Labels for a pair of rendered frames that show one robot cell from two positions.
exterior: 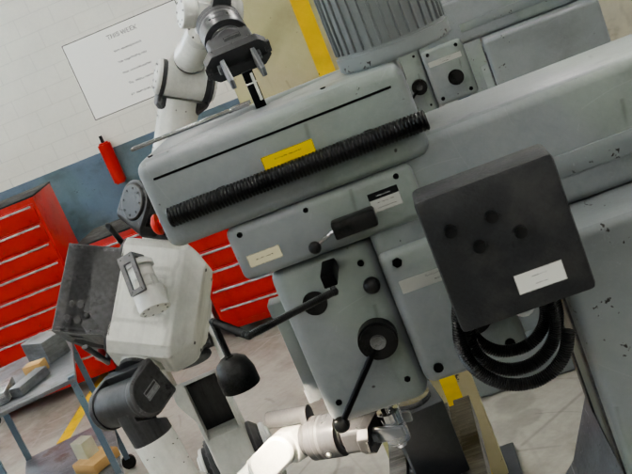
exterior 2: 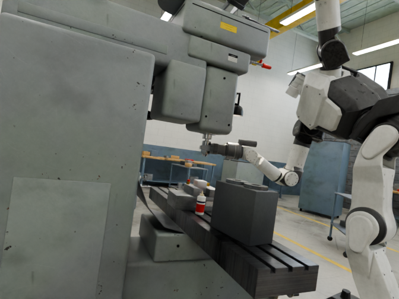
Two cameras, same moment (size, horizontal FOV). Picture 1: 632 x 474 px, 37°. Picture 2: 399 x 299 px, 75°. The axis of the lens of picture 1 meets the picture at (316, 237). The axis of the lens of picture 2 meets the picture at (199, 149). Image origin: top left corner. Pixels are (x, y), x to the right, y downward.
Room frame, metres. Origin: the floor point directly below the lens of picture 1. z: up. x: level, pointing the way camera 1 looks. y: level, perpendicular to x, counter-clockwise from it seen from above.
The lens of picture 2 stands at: (2.80, -0.76, 1.21)
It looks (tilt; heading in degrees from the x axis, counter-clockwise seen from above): 0 degrees down; 147
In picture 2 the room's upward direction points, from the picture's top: 8 degrees clockwise
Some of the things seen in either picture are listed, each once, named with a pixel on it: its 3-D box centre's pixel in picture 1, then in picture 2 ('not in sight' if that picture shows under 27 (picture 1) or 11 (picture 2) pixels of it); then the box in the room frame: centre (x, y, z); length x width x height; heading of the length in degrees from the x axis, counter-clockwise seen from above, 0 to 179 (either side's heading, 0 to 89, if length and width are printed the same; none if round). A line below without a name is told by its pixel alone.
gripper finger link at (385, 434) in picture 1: (388, 434); not in sight; (1.65, 0.02, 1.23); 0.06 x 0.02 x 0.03; 64
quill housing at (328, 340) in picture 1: (351, 316); (211, 102); (1.68, 0.00, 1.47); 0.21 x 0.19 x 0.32; 171
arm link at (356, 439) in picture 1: (351, 433); (222, 150); (1.72, 0.08, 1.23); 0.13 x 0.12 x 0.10; 154
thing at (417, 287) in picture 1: (449, 281); (176, 95); (1.65, -0.19, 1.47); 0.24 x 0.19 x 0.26; 171
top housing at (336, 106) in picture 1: (286, 144); (218, 37); (1.67, -0.01, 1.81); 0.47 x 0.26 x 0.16; 81
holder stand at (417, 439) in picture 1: (419, 423); (242, 208); (2.07, -0.06, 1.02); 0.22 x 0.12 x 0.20; 2
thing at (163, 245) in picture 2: not in sight; (193, 234); (1.68, 0.00, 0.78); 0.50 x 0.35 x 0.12; 81
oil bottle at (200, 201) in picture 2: not in sight; (200, 202); (1.79, -0.06, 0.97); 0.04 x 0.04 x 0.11
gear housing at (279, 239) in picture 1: (328, 206); (210, 61); (1.67, -0.04, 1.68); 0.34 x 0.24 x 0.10; 81
